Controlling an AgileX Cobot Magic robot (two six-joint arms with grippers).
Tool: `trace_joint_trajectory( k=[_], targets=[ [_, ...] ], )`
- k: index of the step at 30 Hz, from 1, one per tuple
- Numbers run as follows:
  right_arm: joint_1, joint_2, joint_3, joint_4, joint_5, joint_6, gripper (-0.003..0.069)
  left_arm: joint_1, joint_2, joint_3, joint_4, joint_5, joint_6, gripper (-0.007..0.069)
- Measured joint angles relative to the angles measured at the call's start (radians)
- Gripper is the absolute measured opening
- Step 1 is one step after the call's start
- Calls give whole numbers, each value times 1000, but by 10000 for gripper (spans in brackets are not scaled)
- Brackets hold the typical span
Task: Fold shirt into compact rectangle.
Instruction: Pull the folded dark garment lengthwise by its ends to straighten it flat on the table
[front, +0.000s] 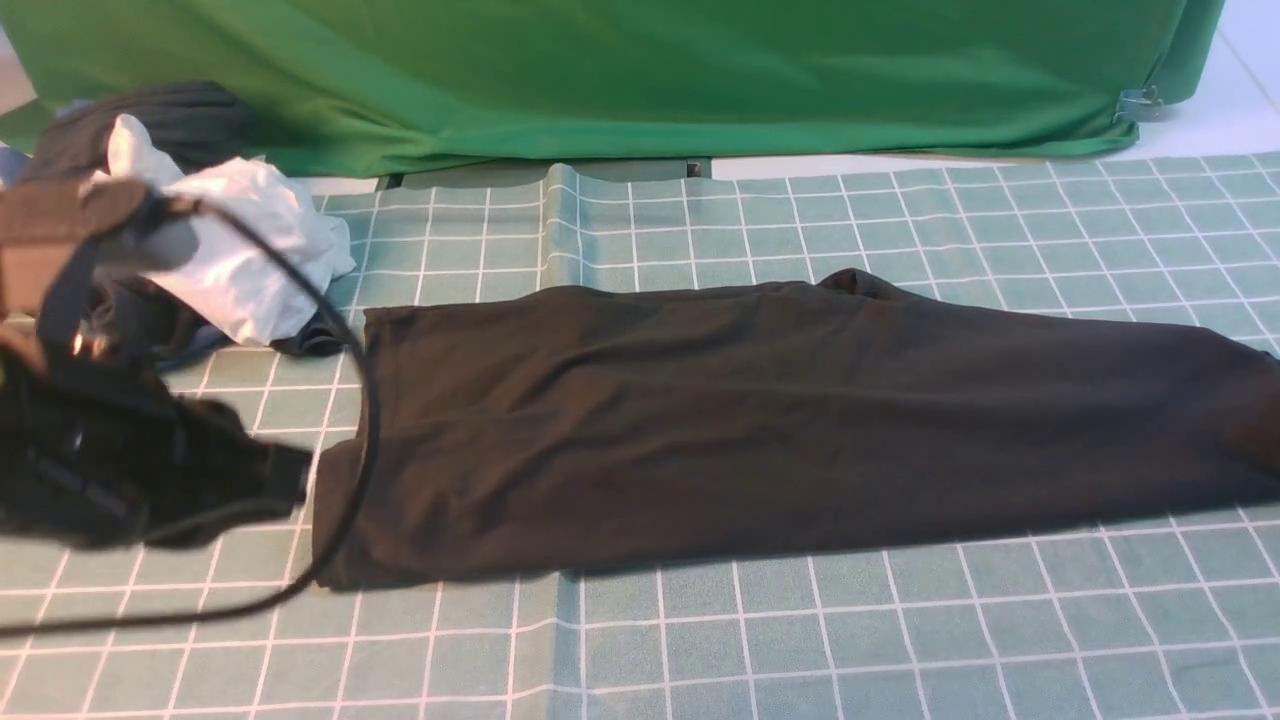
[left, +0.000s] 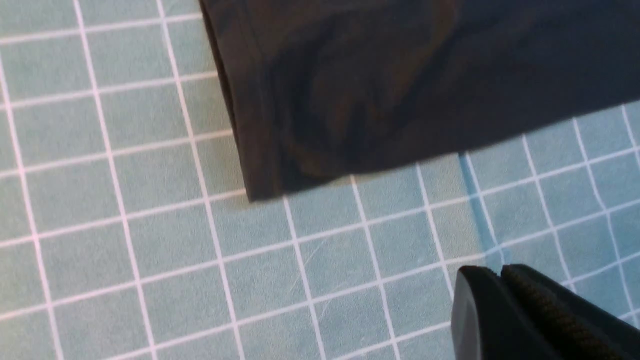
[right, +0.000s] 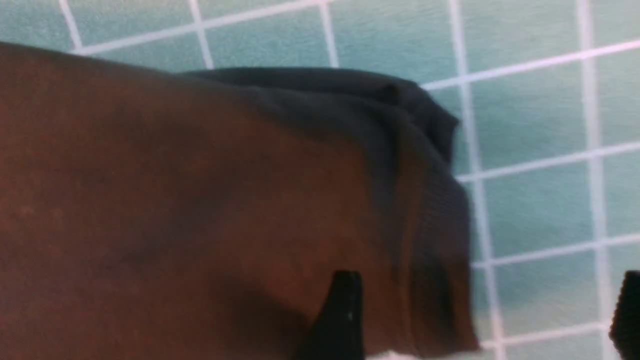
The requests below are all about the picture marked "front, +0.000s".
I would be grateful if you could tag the white crumpled garment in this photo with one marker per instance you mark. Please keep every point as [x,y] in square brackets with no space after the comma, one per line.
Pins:
[225,279]

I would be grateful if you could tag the metal binder clip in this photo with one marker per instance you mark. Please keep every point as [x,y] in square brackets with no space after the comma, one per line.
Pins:
[1139,105]

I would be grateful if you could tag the green backdrop cloth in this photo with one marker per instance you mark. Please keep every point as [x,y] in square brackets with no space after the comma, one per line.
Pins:
[368,88]

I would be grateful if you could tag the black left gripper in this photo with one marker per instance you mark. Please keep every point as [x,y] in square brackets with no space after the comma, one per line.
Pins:
[96,456]

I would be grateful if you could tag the dark gray crumpled garment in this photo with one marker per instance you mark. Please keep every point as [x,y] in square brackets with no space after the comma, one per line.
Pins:
[190,138]

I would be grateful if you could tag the dark gray long-sleeved shirt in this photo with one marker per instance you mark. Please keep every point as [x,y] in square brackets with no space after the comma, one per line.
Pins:
[577,429]

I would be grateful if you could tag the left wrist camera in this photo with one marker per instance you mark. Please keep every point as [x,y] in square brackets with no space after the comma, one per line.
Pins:
[57,235]

